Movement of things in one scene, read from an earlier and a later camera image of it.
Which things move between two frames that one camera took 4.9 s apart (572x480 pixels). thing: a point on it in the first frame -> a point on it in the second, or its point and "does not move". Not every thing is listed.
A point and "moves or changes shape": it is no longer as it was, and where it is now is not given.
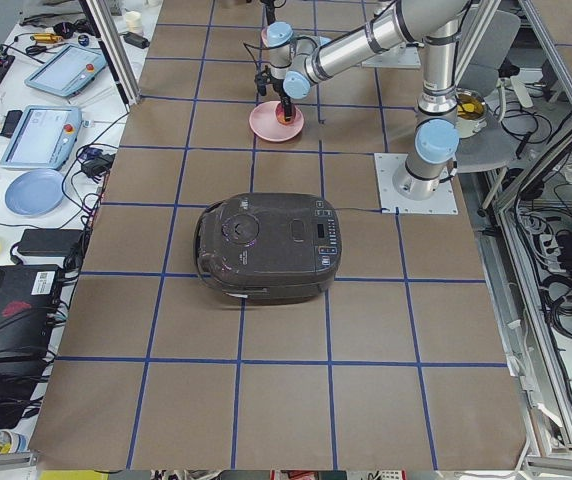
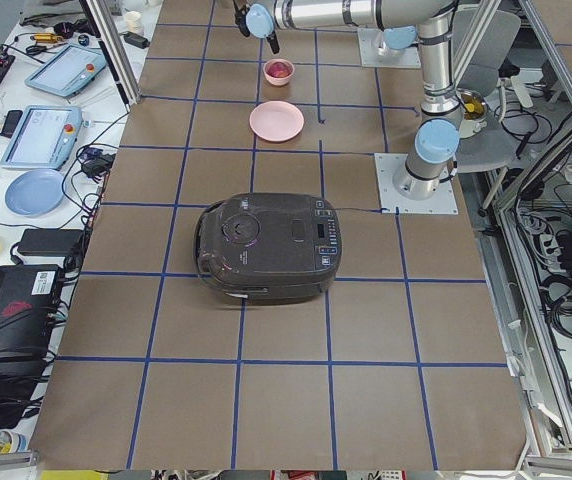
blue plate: x=35 y=192 does not move
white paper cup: x=134 y=21 does not move
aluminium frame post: x=109 y=43 does not move
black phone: x=11 y=121 does not move
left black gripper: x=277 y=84 -> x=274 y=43
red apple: x=280 y=114 moves or changes shape
